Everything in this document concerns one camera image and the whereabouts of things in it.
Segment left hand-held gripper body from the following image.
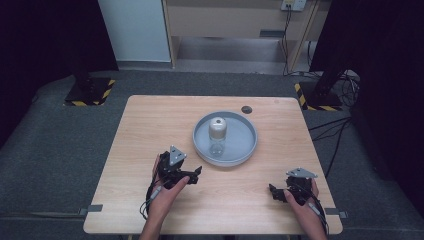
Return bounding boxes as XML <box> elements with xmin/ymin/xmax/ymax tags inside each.
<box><xmin>155</xmin><ymin>144</ymin><xmax>188</xmax><ymax>190</ymax></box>

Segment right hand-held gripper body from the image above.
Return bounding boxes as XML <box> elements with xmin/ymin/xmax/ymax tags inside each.
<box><xmin>284</xmin><ymin>167</ymin><xmax>319</xmax><ymax>208</ymax></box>

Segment clear bottle with grey cap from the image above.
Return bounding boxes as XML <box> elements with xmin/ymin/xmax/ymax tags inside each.
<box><xmin>208</xmin><ymin>116</ymin><xmax>229</xmax><ymax>158</ymax></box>

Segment grey round tray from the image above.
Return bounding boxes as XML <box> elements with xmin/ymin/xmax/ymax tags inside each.
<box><xmin>191</xmin><ymin>110</ymin><xmax>259</xmax><ymax>168</ymax></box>

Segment person's right hand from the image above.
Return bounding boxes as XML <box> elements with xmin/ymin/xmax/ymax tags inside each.
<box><xmin>282</xmin><ymin>179</ymin><xmax>321</xmax><ymax>223</ymax></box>

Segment person's left hand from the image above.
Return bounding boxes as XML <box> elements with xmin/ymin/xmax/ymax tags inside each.
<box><xmin>150</xmin><ymin>154</ymin><xmax>191</xmax><ymax>219</ymax></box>

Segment black stand with striped base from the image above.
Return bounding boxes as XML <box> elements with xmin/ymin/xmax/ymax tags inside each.
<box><xmin>63</xmin><ymin>49</ymin><xmax>117</xmax><ymax>108</ymax></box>
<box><xmin>293</xmin><ymin>64</ymin><xmax>349</xmax><ymax>112</ymax></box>

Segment white panel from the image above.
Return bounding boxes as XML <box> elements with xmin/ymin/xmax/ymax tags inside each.
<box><xmin>96</xmin><ymin>0</ymin><xmax>172</xmax><ymax>63</ymax></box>

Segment dark curtain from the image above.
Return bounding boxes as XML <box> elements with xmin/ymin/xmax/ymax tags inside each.
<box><xmin>0</xmin><ymin>0</ymin><xmax>119</xmax><ymax>149</ymax></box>
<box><xmin>309</xmin><ymin>0</ymin><xmax>424</xmax><ymax>211</ymax></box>

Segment white power strip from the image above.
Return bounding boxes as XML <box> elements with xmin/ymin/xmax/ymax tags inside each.
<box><xmin>280</xmin><ymin>0</ymin><xmax>307</xmax><ymax>12</ymax></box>

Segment right hand-held gripper cable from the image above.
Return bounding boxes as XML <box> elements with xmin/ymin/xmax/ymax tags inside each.
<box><xmin>298</xmin><ymin>184</ymin><xmax>330</xmax><ymax>237</ymax></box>

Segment hand-held gripper cable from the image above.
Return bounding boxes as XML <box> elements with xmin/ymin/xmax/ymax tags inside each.
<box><xmin>139</xmin><ymin>178</ymin><xmax>165</xmax><ymax>222</ymax></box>
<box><xmin>298</xmin><ymin>184</ymin><xmax>330</xmax><ymax>237</ymax></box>

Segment left hand-held gripper cable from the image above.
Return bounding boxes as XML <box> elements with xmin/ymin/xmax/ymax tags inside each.
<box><xmin>139</xmin><ymin>178</ymin><xmax>165</xmax><ymax>222</ymax></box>

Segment grey table bracket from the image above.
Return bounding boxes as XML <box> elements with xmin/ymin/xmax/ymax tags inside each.
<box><xmin>324</xmin><ymin>207</ymin><xmax>349</xmax><ymax>220</ymax></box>
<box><xmin>78</xmin><ymin>204</ymin><xmax>104</xmax><ymax>216</ymax></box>

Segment black floor cables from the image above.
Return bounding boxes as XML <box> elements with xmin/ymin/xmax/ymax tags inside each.
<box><xmin>307</xmin><ymin>115</ymin><xmax>354</xmax><ymax>178</ymax></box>

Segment tangled black cable bundle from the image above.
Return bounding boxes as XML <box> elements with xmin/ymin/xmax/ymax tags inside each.
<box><xmin>334</xmin><ymin>69</ymin><xmax>362</xmax><ymax>108</ymax></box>

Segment black power cables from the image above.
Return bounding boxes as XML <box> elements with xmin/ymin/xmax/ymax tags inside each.
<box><xmin>280</xmin><ymin>8</ymin><xmax>293</xmax><ymax>77</ymax></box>

